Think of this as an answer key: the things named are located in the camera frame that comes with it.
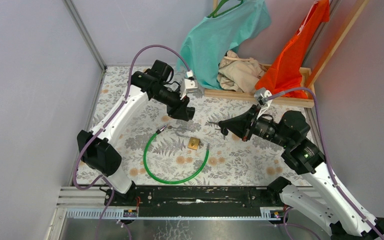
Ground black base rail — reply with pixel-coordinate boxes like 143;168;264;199
104;185;286;219

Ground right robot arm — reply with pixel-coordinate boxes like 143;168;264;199
217;105;384;240

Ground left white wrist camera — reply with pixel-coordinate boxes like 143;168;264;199
179;78;199;100

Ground wooden rack pole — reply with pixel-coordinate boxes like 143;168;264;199
303;0;369;90

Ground aluminium corner post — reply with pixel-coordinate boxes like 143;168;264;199
62;0;107;71

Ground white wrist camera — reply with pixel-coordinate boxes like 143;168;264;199
253;87;273;119
179;78;199;100

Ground floral table mat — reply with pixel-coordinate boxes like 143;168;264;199
74;65;322;187

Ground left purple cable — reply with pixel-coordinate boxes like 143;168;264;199
72;44;193;240

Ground brass padlock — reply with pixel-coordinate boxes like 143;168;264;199
174;128;203;150

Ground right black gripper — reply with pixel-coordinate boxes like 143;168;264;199
221;103;292;148

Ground green cable lock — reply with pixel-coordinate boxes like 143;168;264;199
142;125;210;185

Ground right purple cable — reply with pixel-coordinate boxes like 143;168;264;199
264;87;384;240

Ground beige crumpled cloth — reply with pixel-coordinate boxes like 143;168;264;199
217;50;268;94

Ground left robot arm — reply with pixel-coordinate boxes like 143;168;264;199
77;60;198;206

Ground teal t-shirt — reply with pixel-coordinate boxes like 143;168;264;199
179;0;271;90

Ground green clothes hanger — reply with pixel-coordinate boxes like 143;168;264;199
206;0;245;19

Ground purple cable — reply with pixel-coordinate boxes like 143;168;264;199
264;87;384;240
72;44;193;240

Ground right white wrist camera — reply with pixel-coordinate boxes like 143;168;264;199
253;87;273;119

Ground orange t-shirt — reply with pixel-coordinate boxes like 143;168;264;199
254;0;330;95

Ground black head keys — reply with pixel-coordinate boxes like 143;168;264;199
207;121;229;140

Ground wooden tray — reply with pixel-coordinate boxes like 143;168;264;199
204;67;318;108

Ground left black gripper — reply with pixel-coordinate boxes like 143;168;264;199
150;85;189;121

